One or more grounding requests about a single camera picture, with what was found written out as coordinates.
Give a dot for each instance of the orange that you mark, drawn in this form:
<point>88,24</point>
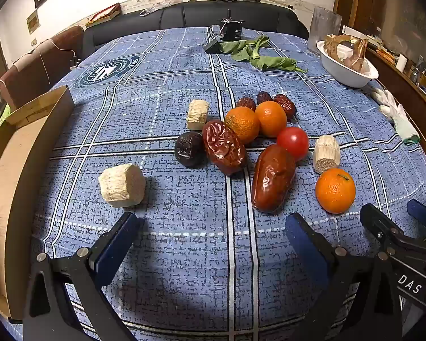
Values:
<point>335,190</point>
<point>242,125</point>
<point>271,119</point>

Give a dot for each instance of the brown chair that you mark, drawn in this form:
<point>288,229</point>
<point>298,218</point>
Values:
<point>39,67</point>

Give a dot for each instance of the black power adapter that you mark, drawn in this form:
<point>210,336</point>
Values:
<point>213,47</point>

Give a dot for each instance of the large red date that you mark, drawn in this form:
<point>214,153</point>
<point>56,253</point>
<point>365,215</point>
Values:
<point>271,179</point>
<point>223,147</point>

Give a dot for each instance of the red and gold box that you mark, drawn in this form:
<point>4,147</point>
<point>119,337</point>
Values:
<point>103,15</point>

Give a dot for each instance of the green leafy vegetable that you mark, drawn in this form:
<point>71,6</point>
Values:
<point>239,48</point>
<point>277,63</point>

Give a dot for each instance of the white cotton glove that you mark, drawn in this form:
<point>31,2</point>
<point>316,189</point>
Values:
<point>397,117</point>

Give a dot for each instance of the cardboard box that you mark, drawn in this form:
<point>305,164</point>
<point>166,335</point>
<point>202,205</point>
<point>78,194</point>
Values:
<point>17,170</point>

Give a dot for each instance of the clear plastic bag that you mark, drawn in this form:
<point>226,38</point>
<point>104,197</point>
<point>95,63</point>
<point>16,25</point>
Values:
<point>156,7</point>

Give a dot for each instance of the small wall picture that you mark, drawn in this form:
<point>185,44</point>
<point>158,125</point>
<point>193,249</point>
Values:
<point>32,22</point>

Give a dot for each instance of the clear plastic container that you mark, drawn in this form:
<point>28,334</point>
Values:
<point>326,21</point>

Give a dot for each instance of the small dark date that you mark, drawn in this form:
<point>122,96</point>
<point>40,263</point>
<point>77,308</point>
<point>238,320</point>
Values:
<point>264,97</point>

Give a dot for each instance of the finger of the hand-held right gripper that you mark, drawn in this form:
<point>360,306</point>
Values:
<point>376,220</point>
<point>424,215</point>

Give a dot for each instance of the white bowl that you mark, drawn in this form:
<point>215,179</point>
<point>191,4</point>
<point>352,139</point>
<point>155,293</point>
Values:
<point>344,73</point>

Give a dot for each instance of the glass bottle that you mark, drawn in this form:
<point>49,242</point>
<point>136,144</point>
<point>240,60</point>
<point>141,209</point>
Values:
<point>419,70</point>

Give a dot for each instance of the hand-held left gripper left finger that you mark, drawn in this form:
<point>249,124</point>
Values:
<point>115,247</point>

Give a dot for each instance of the green plastic bag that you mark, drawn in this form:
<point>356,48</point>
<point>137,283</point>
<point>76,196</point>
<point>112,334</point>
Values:
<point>1,117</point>

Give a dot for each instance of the black leather sofa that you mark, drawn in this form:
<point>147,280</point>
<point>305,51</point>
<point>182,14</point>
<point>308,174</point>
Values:
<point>195,16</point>

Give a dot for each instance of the brown paper bag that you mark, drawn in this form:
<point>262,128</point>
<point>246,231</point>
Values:
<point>346,51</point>

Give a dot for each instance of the wooden sideboard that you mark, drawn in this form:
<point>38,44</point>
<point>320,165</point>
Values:
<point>408,88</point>

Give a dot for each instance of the small red date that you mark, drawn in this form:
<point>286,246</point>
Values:
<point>246,103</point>
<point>287,106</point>

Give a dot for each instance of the dark purple plum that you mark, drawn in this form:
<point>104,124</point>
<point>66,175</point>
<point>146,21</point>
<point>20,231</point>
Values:
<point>190,150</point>

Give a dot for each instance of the red tomato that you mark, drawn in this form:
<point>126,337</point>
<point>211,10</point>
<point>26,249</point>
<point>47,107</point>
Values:
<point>293,143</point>

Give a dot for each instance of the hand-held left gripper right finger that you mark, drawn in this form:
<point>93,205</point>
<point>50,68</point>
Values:
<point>307,247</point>

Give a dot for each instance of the white cylinder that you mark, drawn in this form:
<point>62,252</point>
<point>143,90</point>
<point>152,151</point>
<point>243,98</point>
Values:
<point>401,63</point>

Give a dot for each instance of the black cylindrical device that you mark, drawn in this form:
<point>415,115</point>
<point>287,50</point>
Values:
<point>230,30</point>

